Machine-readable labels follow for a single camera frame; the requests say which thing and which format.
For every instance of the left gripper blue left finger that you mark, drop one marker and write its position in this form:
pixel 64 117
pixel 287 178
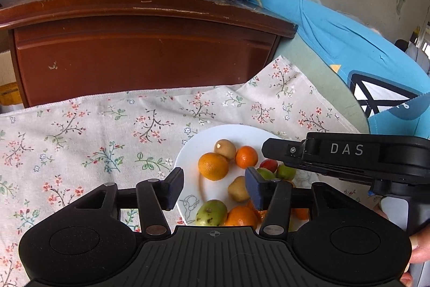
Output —
pixel 154 196

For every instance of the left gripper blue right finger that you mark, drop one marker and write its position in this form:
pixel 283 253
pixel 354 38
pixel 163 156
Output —
pixel 273 196

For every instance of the green fruit bottom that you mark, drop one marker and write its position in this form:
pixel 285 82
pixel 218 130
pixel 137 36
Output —
pixel 285 172

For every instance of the red cherry tomato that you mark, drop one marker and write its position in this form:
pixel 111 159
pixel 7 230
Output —
pixel 270 165

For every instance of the brown kiwi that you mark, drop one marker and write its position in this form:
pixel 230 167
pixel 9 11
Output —
pixel 237 190
pixel 225 148

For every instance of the large orange tangerine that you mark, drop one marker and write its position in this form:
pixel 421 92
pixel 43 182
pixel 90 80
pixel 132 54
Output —
pixel 241 216

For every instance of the small tangerine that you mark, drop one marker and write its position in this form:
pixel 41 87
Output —
pixel 246 156

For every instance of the large spotted green fruit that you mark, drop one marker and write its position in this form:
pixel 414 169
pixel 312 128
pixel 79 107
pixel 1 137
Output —
pixel 211 213

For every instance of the person's right hand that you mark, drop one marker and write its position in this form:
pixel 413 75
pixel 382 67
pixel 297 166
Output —
pixel 420 243

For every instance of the white plate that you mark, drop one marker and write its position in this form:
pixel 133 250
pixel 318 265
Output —
pixel 198 189

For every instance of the blue shark plush pillow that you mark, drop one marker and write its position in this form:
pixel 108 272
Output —
pixel 392 90

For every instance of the floral tablecloth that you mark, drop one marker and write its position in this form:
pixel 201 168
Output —
pixel 53 154

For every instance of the green sofa cushion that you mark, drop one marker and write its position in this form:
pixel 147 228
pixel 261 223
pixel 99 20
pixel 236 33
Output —
pixel 324 79

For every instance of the open cardboard box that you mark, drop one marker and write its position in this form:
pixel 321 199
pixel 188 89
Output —
pixel 10 95

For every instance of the brown wooden cabinet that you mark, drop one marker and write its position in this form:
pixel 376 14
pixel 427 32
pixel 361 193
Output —
pixel 64 49

